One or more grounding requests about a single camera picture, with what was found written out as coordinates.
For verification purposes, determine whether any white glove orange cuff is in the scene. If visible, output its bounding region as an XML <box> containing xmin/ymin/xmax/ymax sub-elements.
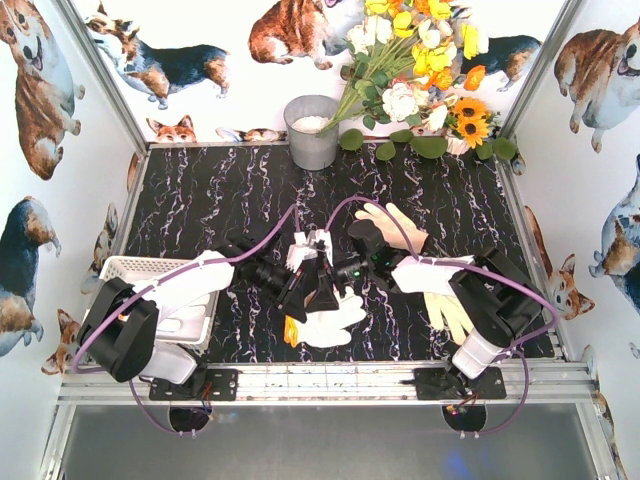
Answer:
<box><xmin>284</xmin><ymin>292</ymin><xmax>366</xmax><ymax>349</ymax></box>

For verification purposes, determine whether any cream glove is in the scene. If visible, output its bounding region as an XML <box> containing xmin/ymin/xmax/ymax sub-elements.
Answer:
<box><xmin>423</xmin><ymin>292</ymin><xmax>474</xmax><ymax>346</ymax></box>
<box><xmin>355</xmin><ymin>203</ymin><xmax>429</xmax><ymax>253</ymax></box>

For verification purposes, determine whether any blue dotted white glove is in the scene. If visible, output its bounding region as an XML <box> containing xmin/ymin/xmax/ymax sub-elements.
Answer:
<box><xmin>157</xmin><ymin>295</ymin><xmax>210</xmax><ymax>339</ymax></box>

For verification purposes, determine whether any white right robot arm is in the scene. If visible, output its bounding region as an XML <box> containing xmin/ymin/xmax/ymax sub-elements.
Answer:
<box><xmin>305</xmin><ymin>219</ymin><xmax>545</xmax><ymax>380</ymax></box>

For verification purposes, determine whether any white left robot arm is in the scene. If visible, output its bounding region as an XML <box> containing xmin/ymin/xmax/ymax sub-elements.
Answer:
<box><xmin>72</xmin><ymin>232</ymin><xmax>307</xmax><ymax>383</ymax></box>

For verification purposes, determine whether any white plastic storage basket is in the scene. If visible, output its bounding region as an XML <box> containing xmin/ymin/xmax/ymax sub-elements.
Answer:
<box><xmin>81</xmin><ymin>251</ymin><xmax>233</xmax><ymax>354</ymax></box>

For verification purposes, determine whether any green moss stone far left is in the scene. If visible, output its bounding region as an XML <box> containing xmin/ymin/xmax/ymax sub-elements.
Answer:
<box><xmin>339</xmin><ymin>128</ymin><xmax>364</xmax><ymax>151</ymax></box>

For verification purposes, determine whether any large green moss stone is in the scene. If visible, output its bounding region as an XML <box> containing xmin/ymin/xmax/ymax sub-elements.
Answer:
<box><xmin>409</xmin><ymin>136</ymin><xmax>448</xmax><ymax>159</ymax></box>

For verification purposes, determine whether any grey metal bucket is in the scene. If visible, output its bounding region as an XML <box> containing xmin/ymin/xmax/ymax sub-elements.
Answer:
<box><xmin>283</xmin><ymin>95</ymin><xmax>339</xmax><ymax>171</ymax></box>

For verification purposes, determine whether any white sunflower pot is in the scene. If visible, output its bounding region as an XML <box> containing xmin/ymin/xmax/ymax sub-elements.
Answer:
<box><xmin>446</xmin><ymin>136</ymin><xmax>471</xmax><ymax>156</ymax></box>

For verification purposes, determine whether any sunflower bunch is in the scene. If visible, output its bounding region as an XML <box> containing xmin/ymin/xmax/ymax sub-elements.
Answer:
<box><xmin>445</xmin><ymin>97</ymin><xmax>499</xmax><ymax>149</ymax></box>

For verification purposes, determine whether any green moss stone right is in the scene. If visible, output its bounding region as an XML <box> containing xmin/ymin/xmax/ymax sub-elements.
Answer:
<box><xmin>492</xmin><ymin>137</ymin><xmax>517</xmax><ymax>161</ymax></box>

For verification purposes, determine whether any artificial flower bouquet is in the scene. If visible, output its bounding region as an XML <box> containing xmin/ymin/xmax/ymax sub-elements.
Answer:
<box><xmin>323</xmin><ymin>1</ymin><xmax>489</xmax><ymax>131</ymax></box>

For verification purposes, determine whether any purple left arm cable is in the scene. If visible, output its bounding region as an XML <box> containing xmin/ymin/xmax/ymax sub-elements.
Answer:
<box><xmin>71</xmin><ymin>203</ymin><xmax>300</xmax><ymax>436</ymax></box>

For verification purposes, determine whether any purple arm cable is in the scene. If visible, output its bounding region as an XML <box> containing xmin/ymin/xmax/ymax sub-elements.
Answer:
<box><xmin>324</xmin><ymin>196</ymin><xmax>561</xmax><ymax>436</ymax></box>
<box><xmin>71</xmin><ymin>203</ymin><xmax>300</xmax><ymax>436</ymax></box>

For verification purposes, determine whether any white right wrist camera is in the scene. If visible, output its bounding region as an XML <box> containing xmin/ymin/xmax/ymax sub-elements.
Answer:
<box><xmin>309</xmin><ymin>229</ymin><xmax>334</xmax><ymax>266</ymax></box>

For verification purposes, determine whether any aluminium front rail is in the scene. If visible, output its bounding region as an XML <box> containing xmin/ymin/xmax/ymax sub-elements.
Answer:
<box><xmin>57</xmin><ymin>359</ymin><xmax>596</xmax><ymax>405</ymax></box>

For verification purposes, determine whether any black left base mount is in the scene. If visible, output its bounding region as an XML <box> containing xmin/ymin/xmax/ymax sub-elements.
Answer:
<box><xmin>149</xmin><ymin>366</ymin><xmax>239</xmax><ymax>401</ymax></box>

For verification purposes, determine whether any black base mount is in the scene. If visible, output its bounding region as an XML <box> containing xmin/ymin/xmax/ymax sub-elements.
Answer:
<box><xmin>399</xmin><ymin>362</ymin><xmax>507</xmax><ymax>401</ymax></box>
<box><xmin>149</xmin><ymin>366</ymin><xmax>239</xmax><ymax>401</ymax></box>

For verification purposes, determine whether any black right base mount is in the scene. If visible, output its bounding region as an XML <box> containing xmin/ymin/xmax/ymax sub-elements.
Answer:
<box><xmin>399</xmin><ymin>362</ymin><xmax>507</xmax><ymax>401</ymax></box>

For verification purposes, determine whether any aluminium frame rail right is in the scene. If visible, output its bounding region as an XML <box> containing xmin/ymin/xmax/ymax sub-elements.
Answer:
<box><xmin>495</xmin><ymin>159</ymin><xmax>567</xmax><ymax>361</ymax></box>

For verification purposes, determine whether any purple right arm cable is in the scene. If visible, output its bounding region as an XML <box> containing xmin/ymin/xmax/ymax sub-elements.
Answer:
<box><xmin>324</xmin><ymin>196</ymin><xmax>561</xmax><ymax>436</ymax></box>

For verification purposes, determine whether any aluminium frame post left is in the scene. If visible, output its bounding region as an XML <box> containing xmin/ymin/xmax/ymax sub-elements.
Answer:
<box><xmin>52</xmin><ymin>0</ymin><xmax>149</xmax><ymax>153</ymax></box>

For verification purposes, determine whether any aluminium frame post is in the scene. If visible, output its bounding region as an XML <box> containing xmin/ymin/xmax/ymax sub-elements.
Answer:
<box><xmin>497</xmin><ymin>0</ymin><xmax>586</xmax><ymax>146</ymax></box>
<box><xmin>52</xmin><ymin>0</ymin><xmax>149</xmax><ymax>153</ymax></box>

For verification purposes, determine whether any aluminium frame post right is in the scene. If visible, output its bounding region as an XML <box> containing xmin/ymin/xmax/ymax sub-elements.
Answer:
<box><xmin>497</xmin><ymin>0</ymin><xmax>586</xmax><ymax>146</ymax></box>

